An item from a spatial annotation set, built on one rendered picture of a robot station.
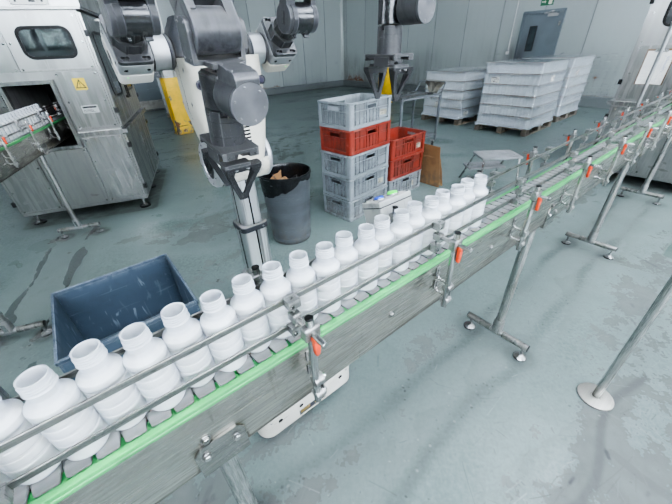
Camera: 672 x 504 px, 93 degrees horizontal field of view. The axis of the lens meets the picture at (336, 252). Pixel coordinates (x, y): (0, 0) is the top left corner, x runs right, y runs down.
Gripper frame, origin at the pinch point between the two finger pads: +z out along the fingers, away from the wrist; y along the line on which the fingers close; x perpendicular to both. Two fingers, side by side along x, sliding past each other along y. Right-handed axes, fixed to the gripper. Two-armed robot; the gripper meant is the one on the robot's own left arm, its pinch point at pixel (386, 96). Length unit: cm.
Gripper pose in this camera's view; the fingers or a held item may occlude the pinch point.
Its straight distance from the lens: 90.0
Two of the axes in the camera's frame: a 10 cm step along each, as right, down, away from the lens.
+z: 0.3, 8.4, 5.4
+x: -7.8, 3.6, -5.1
